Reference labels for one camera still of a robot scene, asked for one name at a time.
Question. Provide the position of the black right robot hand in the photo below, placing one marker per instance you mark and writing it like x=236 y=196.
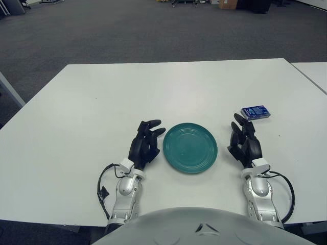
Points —
x=251 y=149

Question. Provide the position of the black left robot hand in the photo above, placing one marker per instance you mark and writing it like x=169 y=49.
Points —
x=143 y=150

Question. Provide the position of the blue gum pack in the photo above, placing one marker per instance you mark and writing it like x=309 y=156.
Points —
x=255 y=112

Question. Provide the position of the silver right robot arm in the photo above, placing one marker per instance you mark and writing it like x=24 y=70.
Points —
x=258 y=189

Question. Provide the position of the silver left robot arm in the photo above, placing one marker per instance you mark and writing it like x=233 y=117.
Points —
x=125 y=186

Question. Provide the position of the teal round plate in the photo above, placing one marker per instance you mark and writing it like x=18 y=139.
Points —
x=190 y=148

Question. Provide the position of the grey robot torso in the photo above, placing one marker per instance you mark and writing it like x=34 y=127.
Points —
x=178 y=227

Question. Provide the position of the white neighbouring table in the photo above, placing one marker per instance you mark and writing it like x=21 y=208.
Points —
x=314 y=71

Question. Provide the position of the black cabinet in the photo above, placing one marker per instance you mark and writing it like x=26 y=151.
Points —
x=253 y=5

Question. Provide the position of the brown cardboard box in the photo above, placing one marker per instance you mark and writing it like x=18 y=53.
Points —
x=227 y=4

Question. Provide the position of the black wheeled chair base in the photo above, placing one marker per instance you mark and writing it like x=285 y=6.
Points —
x=181 y=2

